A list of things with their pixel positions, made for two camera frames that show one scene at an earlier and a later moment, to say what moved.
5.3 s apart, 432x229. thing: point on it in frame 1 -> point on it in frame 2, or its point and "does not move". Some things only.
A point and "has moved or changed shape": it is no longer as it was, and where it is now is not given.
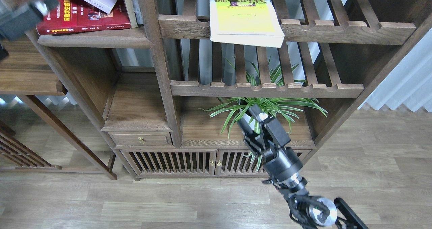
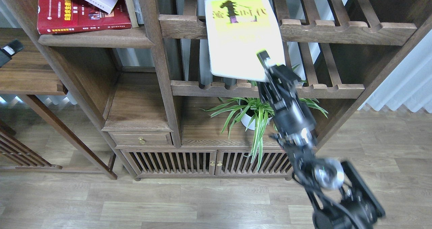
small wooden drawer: (140, 138) does not move
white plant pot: (247, 118) does not move
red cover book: (73, 14) does not move
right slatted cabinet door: (240, 162) does not move
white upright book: (136, 6) does not move
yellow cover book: (244, 16) has moved or changed shape
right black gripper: (280, 162) -> (297, 130)
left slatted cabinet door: (155, 162) does not move
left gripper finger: (18, 22) -> (7, 52)
